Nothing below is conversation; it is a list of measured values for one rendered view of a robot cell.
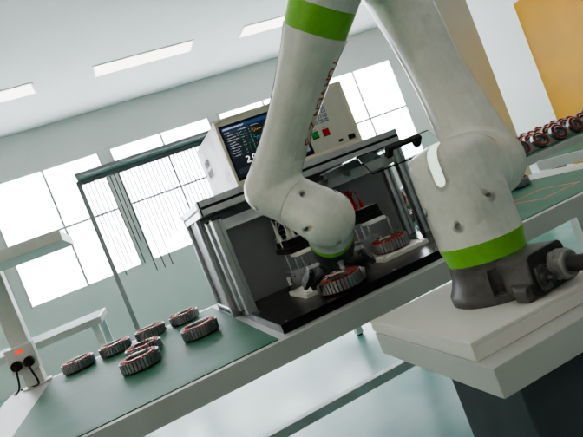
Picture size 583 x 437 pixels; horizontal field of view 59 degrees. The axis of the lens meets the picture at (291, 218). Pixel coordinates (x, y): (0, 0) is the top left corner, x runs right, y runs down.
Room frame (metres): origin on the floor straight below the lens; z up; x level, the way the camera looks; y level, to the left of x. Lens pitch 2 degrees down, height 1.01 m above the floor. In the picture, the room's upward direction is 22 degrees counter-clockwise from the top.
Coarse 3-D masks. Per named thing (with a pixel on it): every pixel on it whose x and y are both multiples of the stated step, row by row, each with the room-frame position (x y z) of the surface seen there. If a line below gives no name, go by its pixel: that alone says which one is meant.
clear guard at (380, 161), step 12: (408, 144) 1.40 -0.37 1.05; (432, 144) 1.39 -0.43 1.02; (360, 156) 1.37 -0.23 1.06; (372, 156) 1.37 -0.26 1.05; (384, 156) 1.36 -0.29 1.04; (396, 156) 1.36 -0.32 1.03; (408, 156) 1.36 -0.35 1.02; (336, 168) 1.50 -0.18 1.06; (372, 168) 1.33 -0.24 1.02; (384, 168) 1.33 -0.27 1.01
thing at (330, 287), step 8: (336, 272) 1.30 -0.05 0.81; (344, 272) 1.29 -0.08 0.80; (352, 272) 1.23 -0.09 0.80; (360, 272) 1.25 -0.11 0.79; (328, 280) 1.23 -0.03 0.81; (336, 280) 1.22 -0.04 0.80; (344, 280) 1.21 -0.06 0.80; (352, 280) 1.22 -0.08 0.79; (360, 280) 1.23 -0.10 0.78; (320, 288) 1.25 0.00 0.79; (328, 288) 1.23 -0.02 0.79; (336, 288) 1.22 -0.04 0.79; (344, 288) 1.21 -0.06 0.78
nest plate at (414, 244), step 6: (414, 240) 1.48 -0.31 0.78; (420, 240) 1.44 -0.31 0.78; (426, 240) 1.43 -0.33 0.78; (408, 246) 1.42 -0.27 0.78; (414, 246) 1.42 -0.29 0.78; (390, 252) 1.43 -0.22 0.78; (396, 252) 1.40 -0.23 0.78; (402, 252) 1.40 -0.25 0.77; (378, 258) 1.41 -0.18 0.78; (384, 258) 1.39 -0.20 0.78; (390, 258) 1.39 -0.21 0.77
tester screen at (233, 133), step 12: (252, 120) 1.54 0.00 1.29; (264, 120) 1.55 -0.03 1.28; (228, 132) 1.51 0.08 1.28; (240, 132) 1.52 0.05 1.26; (252, 132) 1.53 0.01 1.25; (228, 144) 1.51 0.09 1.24; (240, 144) 1.52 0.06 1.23; (252, 144) 1.53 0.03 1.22; (240, 156) 1.51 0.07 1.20; (240, 168) 1.51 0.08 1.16
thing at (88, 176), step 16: (176, 144) 4.71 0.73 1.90; (192, 144) 4.96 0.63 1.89; (128, 160) 4.60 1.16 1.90; (144, 160) 4.81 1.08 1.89; (192, 160) 4.96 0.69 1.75; (80, 176) 4.45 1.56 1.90; (96, 176) 4.67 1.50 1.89; (128, 176) 4.77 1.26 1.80; (176, 176) 4.90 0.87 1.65; (80, 192) 4.62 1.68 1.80; (112, 192) 4.71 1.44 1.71; (144, 192) 4.80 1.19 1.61; (192, 192) 4.92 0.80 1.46; (208, 192) 4.97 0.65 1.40; (176, 208) 4.87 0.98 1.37; (96, 224) 4.63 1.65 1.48; (160, 224) 4.81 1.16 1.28; (128, 256) 4.69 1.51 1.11; (160, 256) 4.77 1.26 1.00; (128, 304) 4.62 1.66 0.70
